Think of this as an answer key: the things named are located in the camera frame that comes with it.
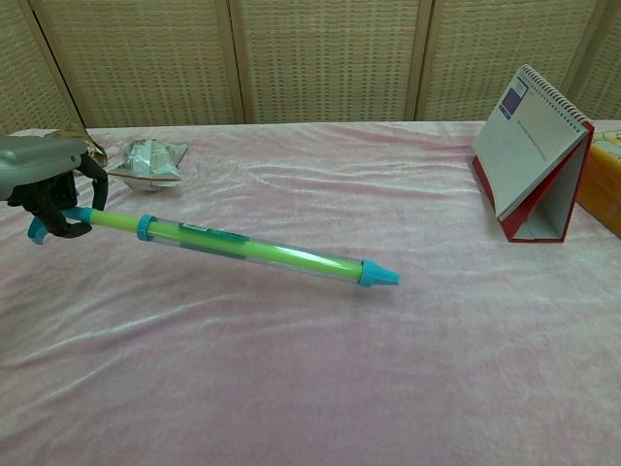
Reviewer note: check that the orange cartoon rabbit box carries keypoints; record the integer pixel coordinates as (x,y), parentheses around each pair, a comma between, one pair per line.
(604,184)

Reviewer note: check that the gold snack packet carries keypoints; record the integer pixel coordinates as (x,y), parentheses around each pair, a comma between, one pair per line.
(94,151)

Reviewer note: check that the red desk calendar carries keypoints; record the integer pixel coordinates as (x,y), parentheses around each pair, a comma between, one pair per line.
(529,145)

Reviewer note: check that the crumpled silver snack packet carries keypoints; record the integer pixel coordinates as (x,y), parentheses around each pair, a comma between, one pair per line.
(145,162)

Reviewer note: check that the pink velvet tablecloth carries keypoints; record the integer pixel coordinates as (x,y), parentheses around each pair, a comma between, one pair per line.
(310,340)

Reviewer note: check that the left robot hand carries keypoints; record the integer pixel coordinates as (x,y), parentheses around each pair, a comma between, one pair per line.
(34,160)

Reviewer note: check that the green and blue pump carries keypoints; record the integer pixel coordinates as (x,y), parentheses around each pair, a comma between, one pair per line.
(271,253)

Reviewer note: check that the bamboo folding screen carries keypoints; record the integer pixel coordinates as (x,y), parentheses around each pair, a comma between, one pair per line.
(310,58)

